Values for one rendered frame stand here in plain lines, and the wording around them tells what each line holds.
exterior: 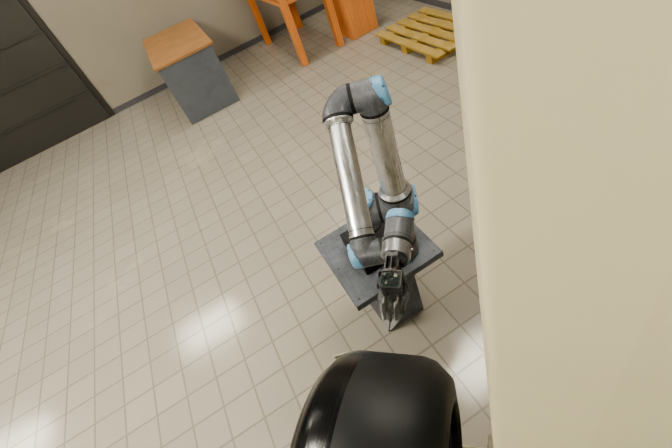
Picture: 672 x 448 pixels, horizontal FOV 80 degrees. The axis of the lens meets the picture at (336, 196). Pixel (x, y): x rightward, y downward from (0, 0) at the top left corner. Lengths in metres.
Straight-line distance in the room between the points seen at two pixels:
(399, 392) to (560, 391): 0.61
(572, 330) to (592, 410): 0.10
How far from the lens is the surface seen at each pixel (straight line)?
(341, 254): 2.15
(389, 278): 1.15
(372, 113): 1.52
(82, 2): 6.71
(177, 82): 5.28
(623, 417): 0.32
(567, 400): 0.30
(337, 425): 0.86
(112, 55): 6.84
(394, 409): 0.85
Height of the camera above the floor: 2.24
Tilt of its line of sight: 42 degrees down
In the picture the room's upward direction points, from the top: 22 degrees counter-clockwise
